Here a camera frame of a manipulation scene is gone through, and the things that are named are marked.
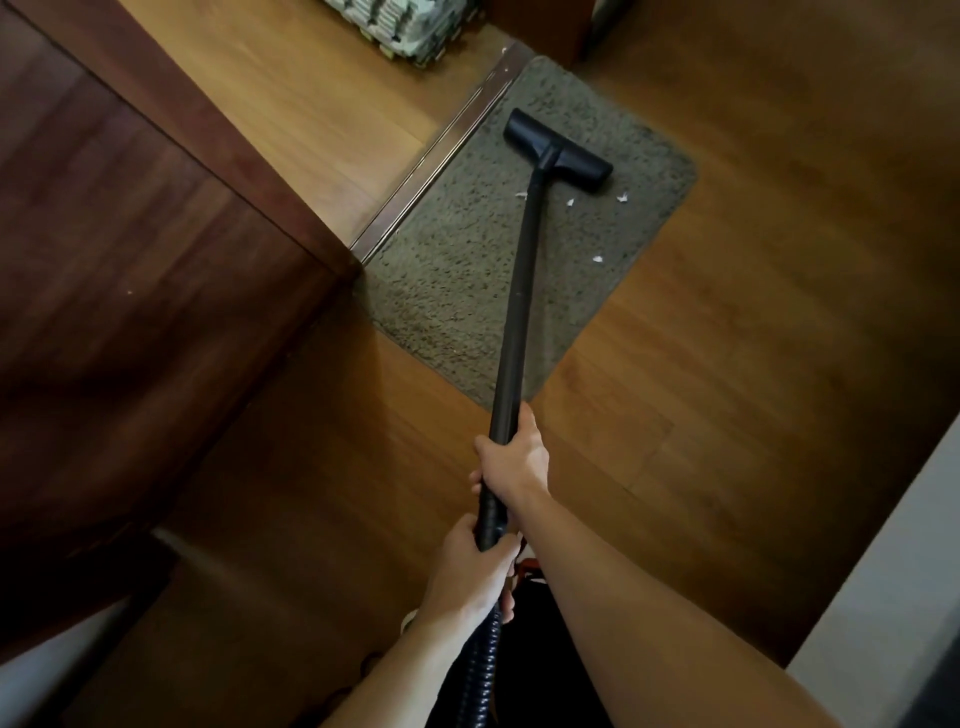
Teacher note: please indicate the person's left thumb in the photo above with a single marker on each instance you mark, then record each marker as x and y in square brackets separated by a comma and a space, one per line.
[468, 529]

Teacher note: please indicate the dark brown wooden door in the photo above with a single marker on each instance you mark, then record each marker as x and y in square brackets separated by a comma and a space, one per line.
[142, 285]

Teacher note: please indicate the brown wooden furniture piece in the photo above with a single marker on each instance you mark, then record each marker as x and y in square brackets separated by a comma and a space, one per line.
[544, 26]

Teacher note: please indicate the person's right forearm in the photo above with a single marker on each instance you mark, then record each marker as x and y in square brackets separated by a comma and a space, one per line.
[645, 622]

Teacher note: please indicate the metal door threshold strip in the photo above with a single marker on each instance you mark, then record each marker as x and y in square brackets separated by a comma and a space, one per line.
[442, 150]

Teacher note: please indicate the person's right thumb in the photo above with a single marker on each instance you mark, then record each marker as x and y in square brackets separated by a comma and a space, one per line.
[528, 421]

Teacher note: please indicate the person's right hand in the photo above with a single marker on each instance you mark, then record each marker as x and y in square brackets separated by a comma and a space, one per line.
[516, 461]

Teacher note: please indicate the person's left forearm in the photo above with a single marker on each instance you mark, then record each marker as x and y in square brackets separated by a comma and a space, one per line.
[390, 679]

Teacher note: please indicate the grey foam puzzle mat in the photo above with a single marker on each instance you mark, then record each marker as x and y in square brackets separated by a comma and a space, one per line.
[401, 26]

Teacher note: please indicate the grey shaggy doormat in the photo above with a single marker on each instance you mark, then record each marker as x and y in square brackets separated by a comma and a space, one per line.
[480, 247]

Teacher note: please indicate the black vacuum wand with nozzle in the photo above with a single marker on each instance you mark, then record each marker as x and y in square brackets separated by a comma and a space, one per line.
[525, 255]

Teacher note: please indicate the person's left hand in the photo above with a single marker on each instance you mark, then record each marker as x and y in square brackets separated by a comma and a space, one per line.
[466, 581]

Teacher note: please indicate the person's black clothing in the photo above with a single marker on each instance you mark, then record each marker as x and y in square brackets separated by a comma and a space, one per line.
[555, 660]

